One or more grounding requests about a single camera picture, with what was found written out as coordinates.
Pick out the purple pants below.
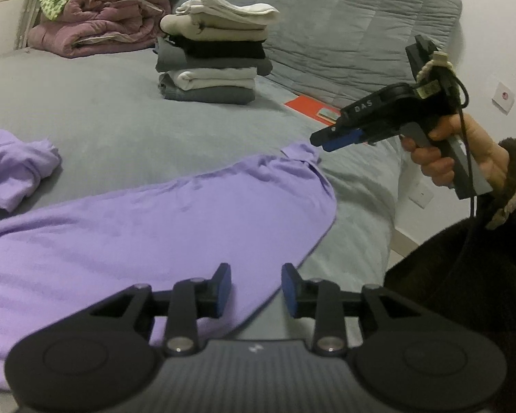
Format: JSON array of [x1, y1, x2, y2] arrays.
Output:
[[0, 143, 336, 390]]

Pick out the stack of folded clothes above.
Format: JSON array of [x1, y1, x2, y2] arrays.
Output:
[[154, 0, 279, 105]]

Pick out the person right hand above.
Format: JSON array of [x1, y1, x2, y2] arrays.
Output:
[[401, 114, 510, 193]]

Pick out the orange red book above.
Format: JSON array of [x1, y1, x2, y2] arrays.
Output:
[[284, 95, 340, 126]]

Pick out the grey quilted headboard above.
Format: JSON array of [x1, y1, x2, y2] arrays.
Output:
[[180, 0, 462, 107]]

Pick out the pink folded quilt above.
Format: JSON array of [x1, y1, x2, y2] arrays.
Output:
[[28, 0, 171, 59]]

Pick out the grey right curtain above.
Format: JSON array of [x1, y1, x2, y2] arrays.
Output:
[[14, 0, 55, 51]]

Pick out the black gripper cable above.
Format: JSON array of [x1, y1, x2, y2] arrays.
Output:
[[444, 68, 481, 220]]

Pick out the white wall switch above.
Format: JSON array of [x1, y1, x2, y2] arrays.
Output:
[[491, 81, 516, 115]]

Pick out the white wall socket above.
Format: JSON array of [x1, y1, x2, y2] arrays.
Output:
[[408, 180, 434, 209]]

